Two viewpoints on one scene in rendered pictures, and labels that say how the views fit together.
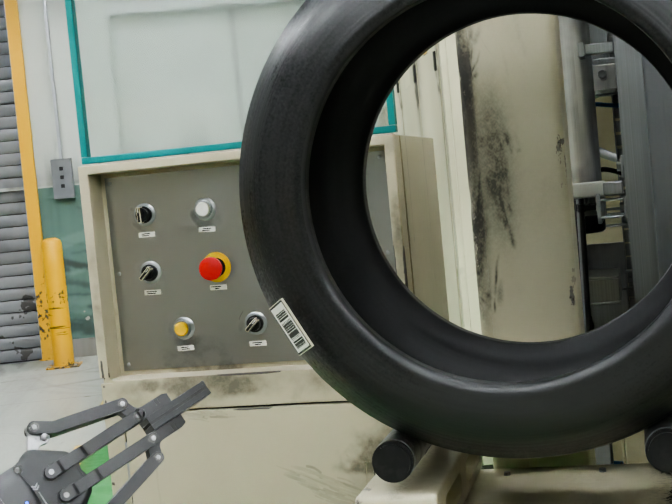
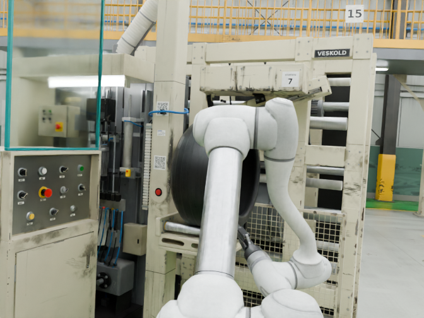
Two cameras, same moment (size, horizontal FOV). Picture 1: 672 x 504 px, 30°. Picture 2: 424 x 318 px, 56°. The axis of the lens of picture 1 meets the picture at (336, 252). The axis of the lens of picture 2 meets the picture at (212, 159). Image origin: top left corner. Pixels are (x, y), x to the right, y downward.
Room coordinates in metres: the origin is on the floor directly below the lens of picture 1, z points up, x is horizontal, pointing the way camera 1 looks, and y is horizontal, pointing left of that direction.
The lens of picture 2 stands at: (1.04, 1.84, 1.37)
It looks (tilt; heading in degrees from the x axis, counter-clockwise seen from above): 3 degrees down; 281
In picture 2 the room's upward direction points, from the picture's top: 3 degrees clockwise
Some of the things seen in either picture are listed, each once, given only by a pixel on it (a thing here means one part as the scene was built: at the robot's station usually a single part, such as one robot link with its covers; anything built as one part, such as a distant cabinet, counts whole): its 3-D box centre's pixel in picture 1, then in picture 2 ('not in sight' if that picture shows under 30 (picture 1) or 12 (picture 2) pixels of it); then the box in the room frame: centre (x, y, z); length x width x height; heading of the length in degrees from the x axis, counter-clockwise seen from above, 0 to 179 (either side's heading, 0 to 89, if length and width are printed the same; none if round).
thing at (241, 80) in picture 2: not in sight; (255, 81); (1.24, -0.47, 1.71); 0.61 x 0.25 x 0.15; 166
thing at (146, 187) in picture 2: not in sight; (149, 166); (1.78, -0.25, 1.19); 0.05 x 0.04 x 0.48; 76
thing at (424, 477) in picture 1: (425, 480); (193, 243); (1.47, -0.08, 0.84); 0.36 x 0.09 x 0.06; 166
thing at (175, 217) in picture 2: not in sight; (176, 221); (1.61, -0.26, 0.90); 0.40 x 0.03 x 0.10; 76
